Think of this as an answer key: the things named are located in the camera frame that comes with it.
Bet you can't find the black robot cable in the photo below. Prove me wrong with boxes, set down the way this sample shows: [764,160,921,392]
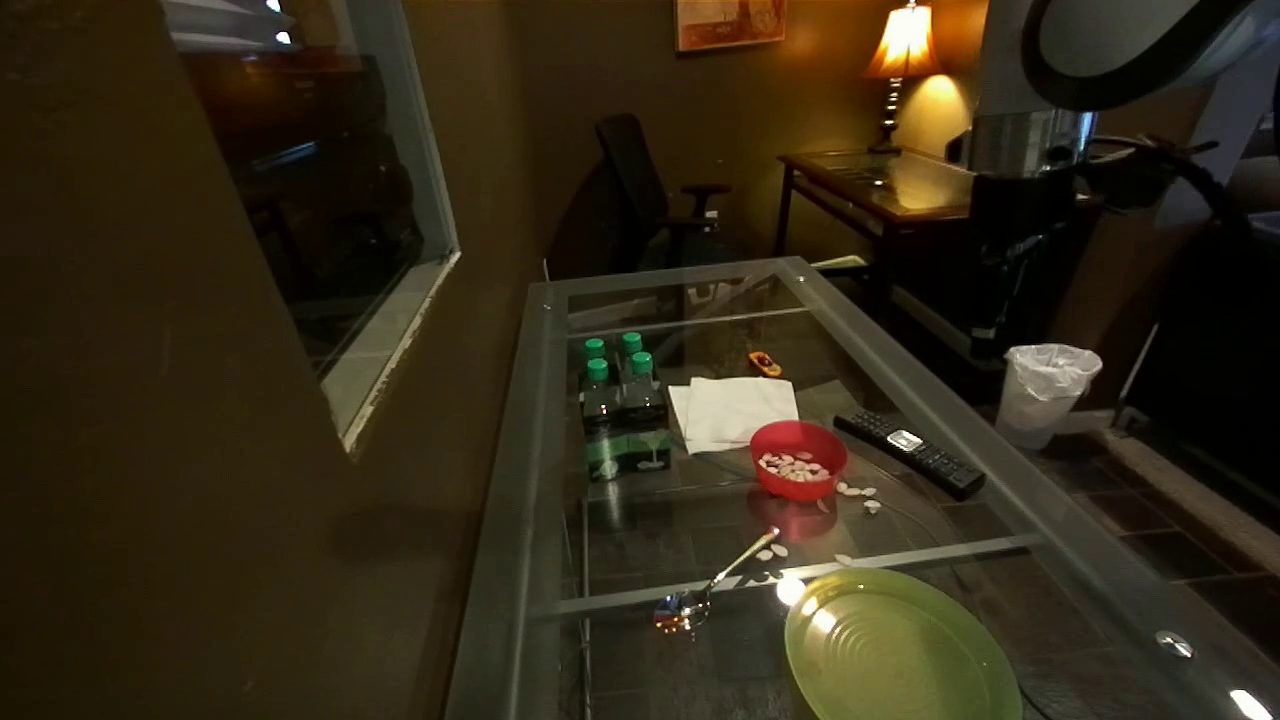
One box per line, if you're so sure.
[1078,133,1235,233]

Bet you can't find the green plastic plate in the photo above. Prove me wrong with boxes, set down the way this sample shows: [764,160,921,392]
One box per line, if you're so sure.
[780,567,1030,720]

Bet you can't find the dark wooden desk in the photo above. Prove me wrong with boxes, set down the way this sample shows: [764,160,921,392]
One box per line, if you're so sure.
[772,142,1108,353]

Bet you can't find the trash can with white bag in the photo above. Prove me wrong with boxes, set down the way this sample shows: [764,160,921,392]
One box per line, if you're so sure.
[992,338,1108,457]

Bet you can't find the framed wall picture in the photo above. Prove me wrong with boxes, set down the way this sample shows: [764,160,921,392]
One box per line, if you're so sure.
[674,0,791,56]

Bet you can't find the lit table lamp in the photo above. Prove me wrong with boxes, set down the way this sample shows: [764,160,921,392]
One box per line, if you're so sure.
[861,0,943,160]

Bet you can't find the glass table metal frame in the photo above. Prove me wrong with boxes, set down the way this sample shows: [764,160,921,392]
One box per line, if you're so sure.
[446,253,1280,720]

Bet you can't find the white framed window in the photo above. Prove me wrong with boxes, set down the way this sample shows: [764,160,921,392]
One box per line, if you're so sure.
[156,0,466,457]

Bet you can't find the red bowl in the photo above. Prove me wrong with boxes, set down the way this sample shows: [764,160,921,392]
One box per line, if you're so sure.
[745,418,851,505]

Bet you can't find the black office chair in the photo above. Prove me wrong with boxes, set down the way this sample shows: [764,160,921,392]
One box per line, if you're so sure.
[588,110,739,272]

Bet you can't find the small colourful trinket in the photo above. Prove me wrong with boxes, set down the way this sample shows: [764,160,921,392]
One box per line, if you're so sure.
[650,590,717,638]

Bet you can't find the white paper napkin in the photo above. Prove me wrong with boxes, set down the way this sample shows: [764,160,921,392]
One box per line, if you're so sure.
[664,374,806,459]

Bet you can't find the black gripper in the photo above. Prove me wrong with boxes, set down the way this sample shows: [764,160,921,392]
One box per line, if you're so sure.
[970,164,1086,360]

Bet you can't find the black remote control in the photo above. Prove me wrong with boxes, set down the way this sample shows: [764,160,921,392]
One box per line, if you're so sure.
[834,406,992,505]

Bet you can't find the small white crumbs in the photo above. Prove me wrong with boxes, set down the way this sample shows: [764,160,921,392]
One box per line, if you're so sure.
[834,479,885,520]

